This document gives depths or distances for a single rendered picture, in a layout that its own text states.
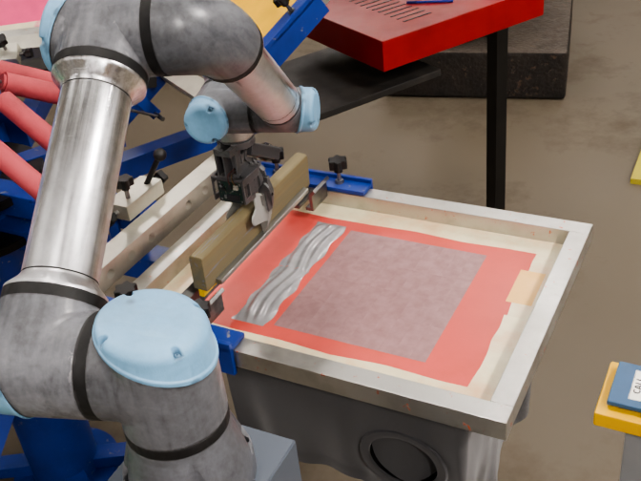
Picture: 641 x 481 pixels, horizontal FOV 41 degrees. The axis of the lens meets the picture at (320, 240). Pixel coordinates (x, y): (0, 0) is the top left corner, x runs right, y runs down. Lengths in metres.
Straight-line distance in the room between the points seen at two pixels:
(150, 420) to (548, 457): 1.89
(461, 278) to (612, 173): 2.39
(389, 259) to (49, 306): 0.95
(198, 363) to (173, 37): 0.40
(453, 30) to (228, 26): 1.55
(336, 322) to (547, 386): 1.38
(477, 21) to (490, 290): 1.16
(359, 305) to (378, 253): 0.18
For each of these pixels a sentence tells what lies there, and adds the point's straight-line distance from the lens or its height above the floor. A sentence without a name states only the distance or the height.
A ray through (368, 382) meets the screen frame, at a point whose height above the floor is 0.99.
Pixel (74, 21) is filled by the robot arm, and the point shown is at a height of 1.64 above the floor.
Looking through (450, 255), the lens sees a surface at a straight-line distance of 1.76.
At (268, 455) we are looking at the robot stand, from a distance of 1.04.
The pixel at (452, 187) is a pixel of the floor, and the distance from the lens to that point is 3.90.
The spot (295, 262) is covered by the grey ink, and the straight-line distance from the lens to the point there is 1.77.
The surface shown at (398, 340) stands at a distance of 1.55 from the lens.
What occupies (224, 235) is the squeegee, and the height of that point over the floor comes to 1.10.
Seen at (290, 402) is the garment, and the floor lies 0.82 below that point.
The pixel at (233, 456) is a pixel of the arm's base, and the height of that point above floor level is 1.25.
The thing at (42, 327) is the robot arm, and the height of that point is 1.42.
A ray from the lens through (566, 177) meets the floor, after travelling 3.98.
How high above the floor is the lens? 1.95
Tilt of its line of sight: 33 degrees down
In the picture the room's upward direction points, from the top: 7 degrees counter-clockwise
